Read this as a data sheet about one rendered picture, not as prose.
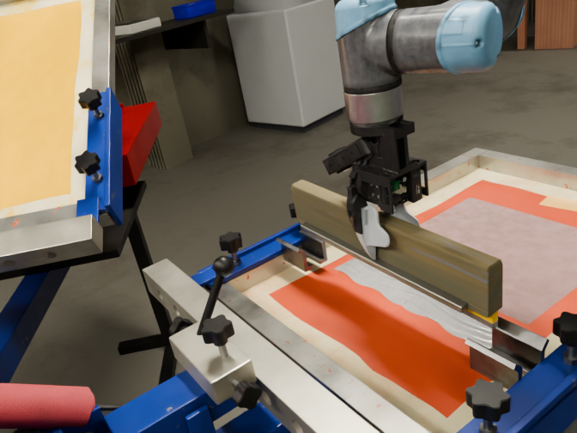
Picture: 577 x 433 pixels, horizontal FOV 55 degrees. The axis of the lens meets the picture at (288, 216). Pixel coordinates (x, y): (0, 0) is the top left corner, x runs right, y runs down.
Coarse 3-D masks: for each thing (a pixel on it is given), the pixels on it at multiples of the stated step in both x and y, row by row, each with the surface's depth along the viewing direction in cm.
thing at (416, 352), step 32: (544, 224) 106; (576, 224) 104; (512, 256) 98; (544, 256) 97; (576, 256) 95; (512, 288) 90; (544, 288) 89; (576, 288) 87; (384, 320) 88; (416, 320) 87; (512, 320) 83; (544, 320) 82; (384, 352) 82; (416, 352) 80; (448, 352) 79; (416, 384) 75; (448, 384) 74; (448, 416) 69
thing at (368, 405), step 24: (456, 168) 130; (504, 168) 129; (528, 168) 123; (552, 168) 119; (576, 168) 117; (264, 264) 104; (288, 264) 108; (240, 288) 103; (240, 312) 91; (264, 312) 90; (264, 336) 85; (288, 336) 83; (312, 360) 78; (336, 384) 73; (360, 384) 72; (360, 408) 68; (384, 408) 68; (384, 432) 64; (408, 432) 64
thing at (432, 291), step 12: (312, 228) 94; (324, 240) 91; (336, 240) 90; (348, 252) 87; (360, 252) 85; (372, 264) 82; (384, 264) 81; (396, 276) 79; (408, 276) 77; (420, 288) 75; (432, 288) 74; (444, 300) 72; (456, 300) 71
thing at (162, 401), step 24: (168, 384) 71; (192, 384) 70; (120, 408) 68; (144, 408) 67; (168, 408) 67; (192, 408) 68; (216, 408) 70; (120, 432) 64; (144, 432) 64; (168, 432) 66
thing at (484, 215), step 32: (480, 192) 123; (512, 192) 120; (448, 224) 112; (480, 224) 110; (512, 224) 108; (352, 256) 108; (288, 288) 102; (320, 288) 100; (352, 288) 98; (320, 320) 91; (352, 320) 90
